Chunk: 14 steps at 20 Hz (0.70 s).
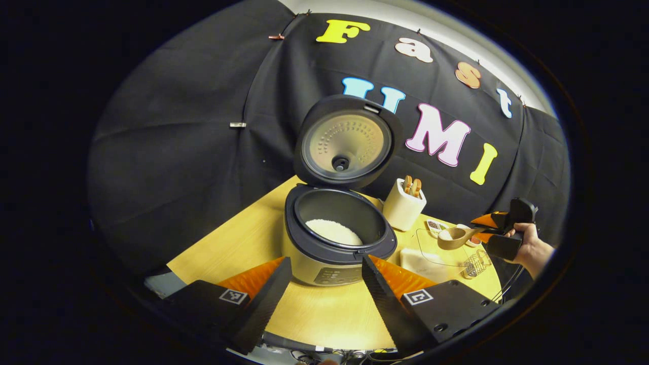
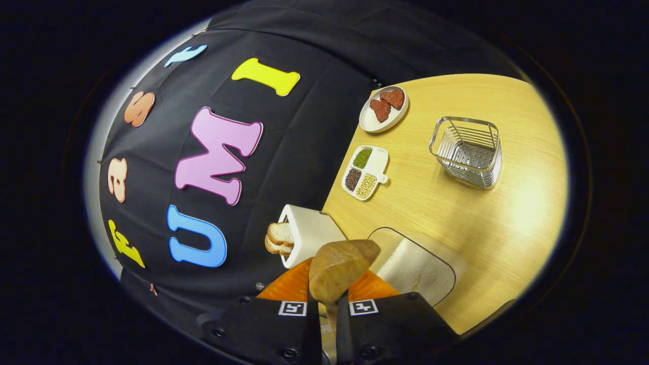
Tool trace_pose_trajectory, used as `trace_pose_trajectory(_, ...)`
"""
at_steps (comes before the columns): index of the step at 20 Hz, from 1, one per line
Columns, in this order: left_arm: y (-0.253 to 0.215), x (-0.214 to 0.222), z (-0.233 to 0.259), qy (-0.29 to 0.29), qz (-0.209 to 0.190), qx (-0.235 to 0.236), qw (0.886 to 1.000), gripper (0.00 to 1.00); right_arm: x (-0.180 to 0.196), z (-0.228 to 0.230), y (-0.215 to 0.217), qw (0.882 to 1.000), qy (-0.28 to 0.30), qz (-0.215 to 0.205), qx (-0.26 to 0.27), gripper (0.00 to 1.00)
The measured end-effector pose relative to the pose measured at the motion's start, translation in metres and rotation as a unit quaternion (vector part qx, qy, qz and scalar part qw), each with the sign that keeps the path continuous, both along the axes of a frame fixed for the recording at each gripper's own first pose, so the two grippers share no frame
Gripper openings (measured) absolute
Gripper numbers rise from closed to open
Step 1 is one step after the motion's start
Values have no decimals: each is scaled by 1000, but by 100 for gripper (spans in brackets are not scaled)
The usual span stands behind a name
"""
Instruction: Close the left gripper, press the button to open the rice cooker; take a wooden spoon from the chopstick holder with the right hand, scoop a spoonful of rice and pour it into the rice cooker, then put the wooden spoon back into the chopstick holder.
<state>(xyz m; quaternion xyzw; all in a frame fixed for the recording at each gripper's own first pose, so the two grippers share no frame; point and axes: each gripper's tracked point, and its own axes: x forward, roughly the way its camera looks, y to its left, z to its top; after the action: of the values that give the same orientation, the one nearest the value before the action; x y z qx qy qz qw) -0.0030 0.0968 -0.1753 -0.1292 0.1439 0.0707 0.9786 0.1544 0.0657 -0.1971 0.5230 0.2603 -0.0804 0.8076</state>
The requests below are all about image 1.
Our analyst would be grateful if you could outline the black cable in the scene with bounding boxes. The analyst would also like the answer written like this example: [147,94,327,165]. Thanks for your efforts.
[261,331,335,354]

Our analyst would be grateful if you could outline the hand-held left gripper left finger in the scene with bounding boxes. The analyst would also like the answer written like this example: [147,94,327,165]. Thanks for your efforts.
[162,256,293,355]

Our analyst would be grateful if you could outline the clear plastic rice container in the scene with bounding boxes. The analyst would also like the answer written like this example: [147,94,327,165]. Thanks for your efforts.
[400,228,475,283]

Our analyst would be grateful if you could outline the grey silver rice cooker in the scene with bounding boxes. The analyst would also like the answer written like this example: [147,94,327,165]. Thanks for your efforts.
[282,94,404,287]

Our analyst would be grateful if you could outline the white toaster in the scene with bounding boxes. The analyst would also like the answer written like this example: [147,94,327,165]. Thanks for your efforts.
[382,177,427,232]

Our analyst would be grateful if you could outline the white round plate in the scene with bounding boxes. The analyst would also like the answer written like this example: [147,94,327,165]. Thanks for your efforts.
[455,224,482,248]

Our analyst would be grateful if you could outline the black backdrop cloth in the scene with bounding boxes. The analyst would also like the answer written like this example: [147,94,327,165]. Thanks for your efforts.
[87,0,571,274]

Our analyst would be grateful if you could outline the wooden spoon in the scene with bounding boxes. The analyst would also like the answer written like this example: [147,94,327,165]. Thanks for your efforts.
[438,226,487,250]

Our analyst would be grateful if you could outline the white rice heap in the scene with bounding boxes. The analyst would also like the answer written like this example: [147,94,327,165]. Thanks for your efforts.
[306,218,364,247]

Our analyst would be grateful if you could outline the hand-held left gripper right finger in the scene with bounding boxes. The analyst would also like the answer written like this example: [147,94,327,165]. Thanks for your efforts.
[362,254,502,357]

